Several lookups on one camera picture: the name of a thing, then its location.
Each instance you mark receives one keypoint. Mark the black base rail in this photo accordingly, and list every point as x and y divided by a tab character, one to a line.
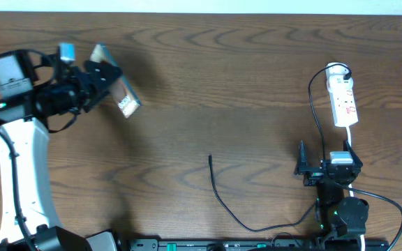
149	244

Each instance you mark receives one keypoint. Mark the white power strip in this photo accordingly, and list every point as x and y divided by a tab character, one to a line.
339	85

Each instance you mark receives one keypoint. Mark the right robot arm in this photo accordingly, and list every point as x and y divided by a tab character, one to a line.
342	218

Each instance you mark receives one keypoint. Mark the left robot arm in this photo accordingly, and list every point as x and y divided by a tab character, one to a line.
29	219

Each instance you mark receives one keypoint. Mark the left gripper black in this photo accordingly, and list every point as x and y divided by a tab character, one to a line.
101	83

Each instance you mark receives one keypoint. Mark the Galaxy S25 Ultra smartphone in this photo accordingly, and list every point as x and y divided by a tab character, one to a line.
121	91

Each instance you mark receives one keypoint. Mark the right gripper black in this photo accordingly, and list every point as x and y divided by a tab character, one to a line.
313	175

